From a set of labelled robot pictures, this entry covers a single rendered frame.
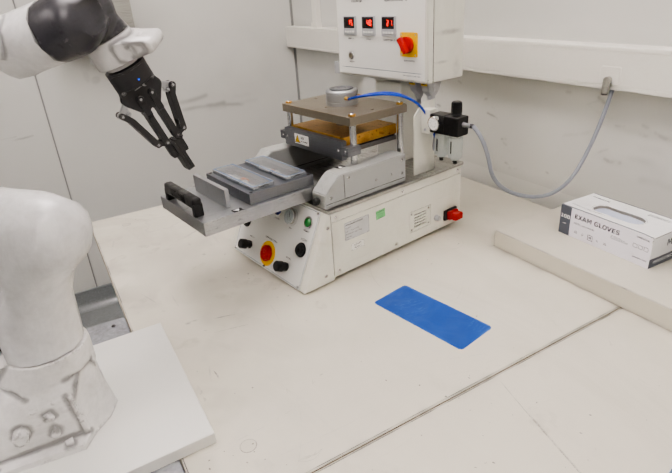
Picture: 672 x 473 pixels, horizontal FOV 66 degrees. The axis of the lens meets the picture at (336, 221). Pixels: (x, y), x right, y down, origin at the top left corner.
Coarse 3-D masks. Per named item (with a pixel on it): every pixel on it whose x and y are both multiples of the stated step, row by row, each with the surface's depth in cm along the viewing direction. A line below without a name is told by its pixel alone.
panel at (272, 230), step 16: (288, 208) 123; (304, 208) 119; (256, 224) 132; (272, 224) 127; (256, 240) 131; (272, 240) 126; (288, 240) 122; (304, 240) 117; (256, 256) 130; (272, 256) 125; (288, 256) 121; (304, 256) 117; (272, 272) 125; (288, 272) 120; (304, 272) 116
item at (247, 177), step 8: (216, 168) 121; (224, 168) 121; (232, 168) 121; (240, 168) 120; (232, 176) 115; (240, 176) 115; (248, 176) 115; (256, 176) 114; (248, 184) 110; (256, 184) 110
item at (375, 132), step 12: (312, 120) 136; (324, 132) 124; (336, 132) 123; (348, 132) 123; (360, 132) 122; (372, 132) 124; (384, 132) 124; (348, 144) 120; (360, 144) 123; (372, 144) 125
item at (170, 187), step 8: (168, 184) 112; (176, 184) 111; (168, 192) 112; (176, 192) 108; (184, 192) 106; (184, 200) 106; (192, 200) 102; (200, 200) 103; (192, 208) 103; (200, 208) 104; (200, 216) 104
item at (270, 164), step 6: (258, 156) 128; (264, 156) 128; (252, 162) 124; (258, 162) 124; (264, 162) 123; (270, 162) 123; (276, 162) 123; (282, 162) 123; (264, 168) 119; (270, 168) 119; (276, 168) 119; (282, 168) 118; (288, 168) 118; (294, 168) 118; (282, 174) 115; (288, 174) 114; (294, 174) 114
